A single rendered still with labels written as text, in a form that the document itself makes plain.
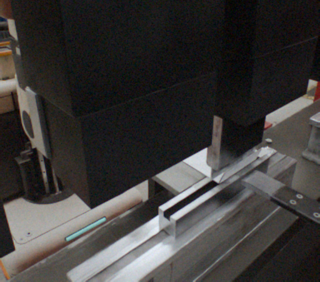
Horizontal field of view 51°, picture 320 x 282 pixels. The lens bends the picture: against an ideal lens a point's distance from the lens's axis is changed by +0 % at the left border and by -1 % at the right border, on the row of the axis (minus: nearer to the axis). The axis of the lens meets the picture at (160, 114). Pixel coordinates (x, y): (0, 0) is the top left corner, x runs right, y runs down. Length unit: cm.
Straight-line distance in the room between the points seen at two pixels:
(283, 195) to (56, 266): 33
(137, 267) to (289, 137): 56
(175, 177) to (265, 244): 19
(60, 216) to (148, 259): 113
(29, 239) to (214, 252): 105
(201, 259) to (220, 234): 4
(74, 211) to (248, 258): 108
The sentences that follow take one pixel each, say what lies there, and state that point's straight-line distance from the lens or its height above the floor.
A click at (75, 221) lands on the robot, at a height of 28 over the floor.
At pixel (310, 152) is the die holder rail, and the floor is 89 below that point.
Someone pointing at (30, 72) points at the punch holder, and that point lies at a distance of 28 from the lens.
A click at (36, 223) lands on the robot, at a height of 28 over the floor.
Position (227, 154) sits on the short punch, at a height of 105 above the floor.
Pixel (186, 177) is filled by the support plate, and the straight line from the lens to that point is 47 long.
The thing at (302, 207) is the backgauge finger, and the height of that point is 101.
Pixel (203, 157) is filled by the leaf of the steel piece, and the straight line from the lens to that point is 51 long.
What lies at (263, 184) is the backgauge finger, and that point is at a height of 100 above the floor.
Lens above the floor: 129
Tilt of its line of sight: 27 degrees down
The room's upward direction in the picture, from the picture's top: straight up
